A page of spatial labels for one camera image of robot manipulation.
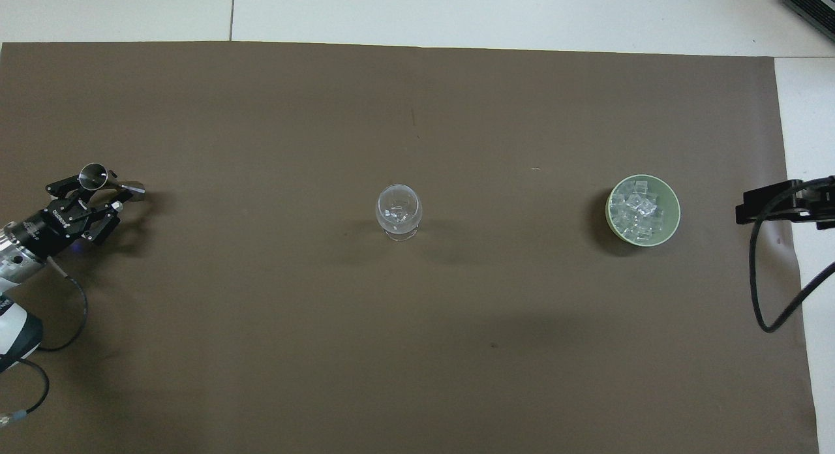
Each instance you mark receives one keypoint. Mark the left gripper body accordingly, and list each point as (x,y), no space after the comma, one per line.
(51,222)

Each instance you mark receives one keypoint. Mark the small metal measuring cup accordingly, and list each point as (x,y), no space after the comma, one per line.
(94,175)

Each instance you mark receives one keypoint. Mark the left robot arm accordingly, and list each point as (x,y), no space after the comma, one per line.
(15,329)

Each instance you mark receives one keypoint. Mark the clear wine glass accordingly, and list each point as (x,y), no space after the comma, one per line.
(398,211)

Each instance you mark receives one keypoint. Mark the clear ice cube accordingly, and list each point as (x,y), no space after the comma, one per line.
(624,210)
(650,207)
(638,230)
(640,187)

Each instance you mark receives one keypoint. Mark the green bowl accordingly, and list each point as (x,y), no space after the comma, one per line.
(670,212)

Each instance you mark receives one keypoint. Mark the grey ribbed metal box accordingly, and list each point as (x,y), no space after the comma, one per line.
(811,0)

